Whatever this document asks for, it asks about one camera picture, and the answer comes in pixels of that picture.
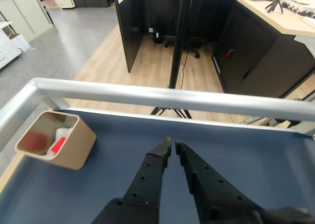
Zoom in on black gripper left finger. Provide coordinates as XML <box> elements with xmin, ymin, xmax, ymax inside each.
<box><xmin>92</xmin><ymin>136</ymin><xmax>172</xmax><ymax>224</ymax></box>

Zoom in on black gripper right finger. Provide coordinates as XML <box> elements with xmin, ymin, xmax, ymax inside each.
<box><xmin>174</xmin><ymin>140</ymin><xmax>268</xmax><ymax>224</ymax></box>

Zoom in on red cube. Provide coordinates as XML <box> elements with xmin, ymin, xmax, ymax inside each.
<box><xmin>50</xmin><ymin>136</ymin><xmax>66</xmax><ymax>155</ymax></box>

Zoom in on beige rounded box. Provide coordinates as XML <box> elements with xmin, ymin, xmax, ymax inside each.
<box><xmin>14</xmin><ymin>111</ymin><xmax>97</xmax><ymax>170</ymax></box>

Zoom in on black office chair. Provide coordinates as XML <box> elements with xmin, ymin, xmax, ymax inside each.
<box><xmin>164</xmin><ymin>0</ymin><xmax>220</xmax><ymax>60</ymax></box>

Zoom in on black desk with beige top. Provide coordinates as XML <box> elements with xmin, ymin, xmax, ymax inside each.
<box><xmin>130</xmin><ymin>0</ymin><xmax>315</xmax><ymax>99</ymax></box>

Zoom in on black waste bin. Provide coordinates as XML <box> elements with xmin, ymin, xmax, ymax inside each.
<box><xmin>152</xmin><ymin>26</ymin><xmax>165</xmax><ymax>44</ymax></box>

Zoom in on black desk partition panel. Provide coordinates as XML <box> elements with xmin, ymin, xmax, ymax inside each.
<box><xmin>114</xmin><ymin>0</ymin><xmax>149</xmax><ymax>73</ymax></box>

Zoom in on white office printer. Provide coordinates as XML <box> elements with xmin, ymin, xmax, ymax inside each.
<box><xmin>0</xmin><ymin>22</ymin><xmax>32</xmax><ymax>70</ymax></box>

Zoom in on white drawer unit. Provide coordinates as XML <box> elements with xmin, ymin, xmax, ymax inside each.
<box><xmin>52</xmin><ymin>0</ymin><xmax>76</xmax><ymax>10</ymax></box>

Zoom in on small black tabletop tripod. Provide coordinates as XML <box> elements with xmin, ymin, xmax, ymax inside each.
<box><xmin>265</xmin><ymin>0</ymin><xmax>287</xmax><ymax>13</ymax></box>

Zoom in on grey storage cabinet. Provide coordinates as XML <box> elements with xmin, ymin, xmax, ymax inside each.
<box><xmin>0</xmin><ymin>0</ymin><xmax>54</xmax><ymax>44</ymax></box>

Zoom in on silver metal cart rail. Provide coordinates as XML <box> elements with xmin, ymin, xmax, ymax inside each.
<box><xmin>0</xmin><ymin>77</ymin><xmax>315</xmax><ymax>152</ymax></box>

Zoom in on black hanging cable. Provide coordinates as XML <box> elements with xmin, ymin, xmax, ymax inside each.
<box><xmin>181</xmin><ymin>50</ymin><xmax>189</xmax><ymax>91</ymax></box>

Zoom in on black camera tripod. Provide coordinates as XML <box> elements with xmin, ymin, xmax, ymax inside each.
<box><xmin>150</xmin><ymin>0</ymin><xmax>195</xmax><ymax>119</ymax></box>

